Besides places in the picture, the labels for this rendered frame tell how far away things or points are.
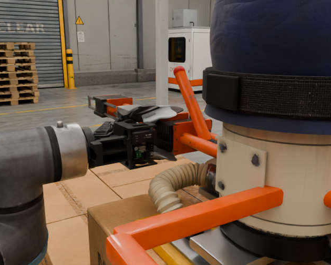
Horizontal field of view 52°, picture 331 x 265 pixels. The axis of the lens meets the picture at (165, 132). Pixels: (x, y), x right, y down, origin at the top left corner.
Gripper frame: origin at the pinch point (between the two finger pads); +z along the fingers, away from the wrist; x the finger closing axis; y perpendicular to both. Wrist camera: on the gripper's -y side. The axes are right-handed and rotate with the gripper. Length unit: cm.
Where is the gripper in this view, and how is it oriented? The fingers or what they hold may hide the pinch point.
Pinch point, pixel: (176, 129)
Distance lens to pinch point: 68.0
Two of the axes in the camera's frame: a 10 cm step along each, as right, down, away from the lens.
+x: -0.2, -9.7, -2.4
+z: 8.6, -1.4, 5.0
